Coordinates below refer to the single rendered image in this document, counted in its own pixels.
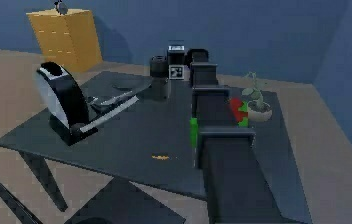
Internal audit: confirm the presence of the small grey round ornament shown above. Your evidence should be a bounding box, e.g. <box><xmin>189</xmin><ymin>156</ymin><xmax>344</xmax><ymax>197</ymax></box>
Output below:
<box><xmin>53</xmin><ymin>0</ymin><xmax>69</xmax><ymax>16</ymax></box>

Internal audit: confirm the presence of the dark grey table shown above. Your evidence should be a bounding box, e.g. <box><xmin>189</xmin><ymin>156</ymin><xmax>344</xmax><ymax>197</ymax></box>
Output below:
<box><xmin>0</xmin><ymin>70</ymin><xmax>313</xmax><ymax>224</ymax></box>

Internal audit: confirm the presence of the house plant in white pot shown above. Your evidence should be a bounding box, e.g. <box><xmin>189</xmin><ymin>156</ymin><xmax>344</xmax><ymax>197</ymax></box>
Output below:
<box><xmin>241</xmin><ymin>71</ymin><xmax>274</xmax><ymax>123</ymax></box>

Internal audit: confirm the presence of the green bottle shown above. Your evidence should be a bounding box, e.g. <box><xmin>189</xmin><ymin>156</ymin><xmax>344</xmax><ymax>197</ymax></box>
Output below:
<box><xmin>189</xmin><ymin>116</ymin><xmax>199</xmax><ymax>148</ymax></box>

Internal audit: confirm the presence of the black slanted bar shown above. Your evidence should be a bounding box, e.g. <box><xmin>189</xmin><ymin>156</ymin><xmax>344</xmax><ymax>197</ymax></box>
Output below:
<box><xmin>0</xmin><ymin>172</ymin><xmax>44</xmax><ymax>224</ymax></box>

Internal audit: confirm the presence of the orange pencil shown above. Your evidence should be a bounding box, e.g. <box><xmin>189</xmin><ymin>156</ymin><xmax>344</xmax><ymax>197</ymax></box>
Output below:
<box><xmin>151</xmin><ymin>153</ymin><xmax>171</xmax><ymax>161</ymax></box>

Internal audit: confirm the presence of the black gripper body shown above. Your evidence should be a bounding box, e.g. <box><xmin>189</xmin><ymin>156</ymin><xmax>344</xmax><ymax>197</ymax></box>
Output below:
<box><xmin>149</xmin><ymin>55</ymin><xmax>169</xmax><ymax>102</ymax></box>

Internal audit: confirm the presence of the yellow chest of drawers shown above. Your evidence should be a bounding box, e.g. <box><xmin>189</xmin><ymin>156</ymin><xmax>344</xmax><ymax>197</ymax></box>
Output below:
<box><xmin>26</xmin><ymin>8</ymin><xmax>104</xmax><ymax>74</ymax></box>

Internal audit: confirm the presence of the black television with pale screen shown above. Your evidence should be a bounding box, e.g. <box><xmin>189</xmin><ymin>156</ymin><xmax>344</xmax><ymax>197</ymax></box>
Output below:
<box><xmin>35</xmin><ymin>61</ymin><xmax>99</xmax><ymax>147</ymax></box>

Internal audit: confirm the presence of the red and green ice cream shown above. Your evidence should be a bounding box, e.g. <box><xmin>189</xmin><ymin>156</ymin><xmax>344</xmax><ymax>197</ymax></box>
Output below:
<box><xmin>229</xmin><ymin>97</ymin><xmax>250</xmax><ymax>129</ymax></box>

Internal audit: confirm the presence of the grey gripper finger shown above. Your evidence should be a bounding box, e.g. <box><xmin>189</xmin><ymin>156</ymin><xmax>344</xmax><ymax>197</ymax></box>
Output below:
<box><xmin>87</xmin><ymin>89</ymin><xmax>136</xmax><ymax>110</ymax></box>
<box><xmin>70</xmin><ymin>95</ymin><xmax>141</xmax><ymax>138</ymax></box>

